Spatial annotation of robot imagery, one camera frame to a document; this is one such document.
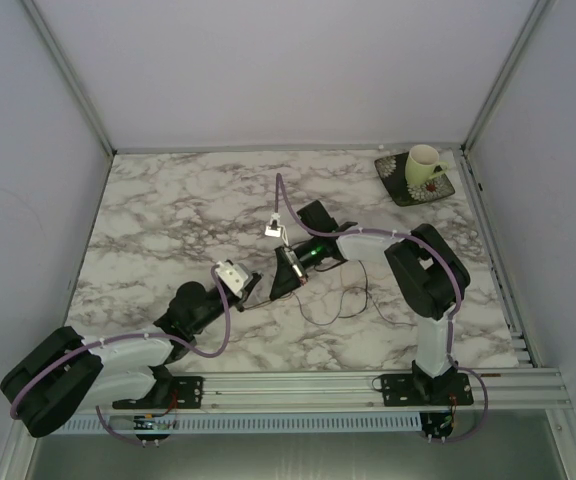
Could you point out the left aluminium corner post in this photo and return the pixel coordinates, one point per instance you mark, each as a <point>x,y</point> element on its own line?
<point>67,71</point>

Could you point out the aluminium front rail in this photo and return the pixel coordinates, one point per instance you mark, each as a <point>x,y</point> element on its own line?
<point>334,391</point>

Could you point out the grey slotted cable duct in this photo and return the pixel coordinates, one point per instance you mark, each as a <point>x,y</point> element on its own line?
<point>254,423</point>

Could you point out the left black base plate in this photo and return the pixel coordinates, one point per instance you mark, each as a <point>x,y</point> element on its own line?
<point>188,392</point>

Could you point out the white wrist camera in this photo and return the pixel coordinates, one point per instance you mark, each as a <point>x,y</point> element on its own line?
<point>234,276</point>
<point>275,229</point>

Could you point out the left controller board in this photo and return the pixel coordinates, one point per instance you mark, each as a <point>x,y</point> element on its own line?
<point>153,430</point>

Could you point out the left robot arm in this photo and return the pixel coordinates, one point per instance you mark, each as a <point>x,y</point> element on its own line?
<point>69,372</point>

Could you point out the right controller board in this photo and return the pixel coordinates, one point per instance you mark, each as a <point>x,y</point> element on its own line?
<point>437,427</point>

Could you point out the dark floral square plate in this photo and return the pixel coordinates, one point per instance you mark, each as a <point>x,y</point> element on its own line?
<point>391,171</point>

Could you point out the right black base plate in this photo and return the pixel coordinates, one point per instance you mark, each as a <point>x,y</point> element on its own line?
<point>398,390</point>

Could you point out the light green mug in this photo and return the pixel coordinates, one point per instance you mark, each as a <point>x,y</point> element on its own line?
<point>423,164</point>

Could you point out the right aluminium corner post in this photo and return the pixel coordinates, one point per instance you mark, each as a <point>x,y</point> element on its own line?
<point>534,19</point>

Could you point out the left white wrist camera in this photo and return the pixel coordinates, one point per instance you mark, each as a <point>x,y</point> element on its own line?
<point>234,276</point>

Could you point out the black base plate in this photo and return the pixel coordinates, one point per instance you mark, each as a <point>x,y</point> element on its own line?
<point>398,390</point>
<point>188,392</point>

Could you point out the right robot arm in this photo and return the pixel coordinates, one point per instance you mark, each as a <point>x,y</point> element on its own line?
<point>431,279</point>

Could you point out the aluminium corner post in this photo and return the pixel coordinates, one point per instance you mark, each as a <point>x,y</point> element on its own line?
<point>67,71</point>
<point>534,19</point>

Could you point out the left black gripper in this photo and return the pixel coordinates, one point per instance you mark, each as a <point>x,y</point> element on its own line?
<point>257,277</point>

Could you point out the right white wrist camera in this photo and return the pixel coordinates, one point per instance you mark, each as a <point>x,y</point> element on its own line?
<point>275,229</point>

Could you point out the controller board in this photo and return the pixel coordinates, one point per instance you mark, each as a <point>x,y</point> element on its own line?
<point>153,430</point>
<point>437,427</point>

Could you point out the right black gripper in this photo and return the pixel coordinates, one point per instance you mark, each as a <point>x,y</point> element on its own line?
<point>288,276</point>

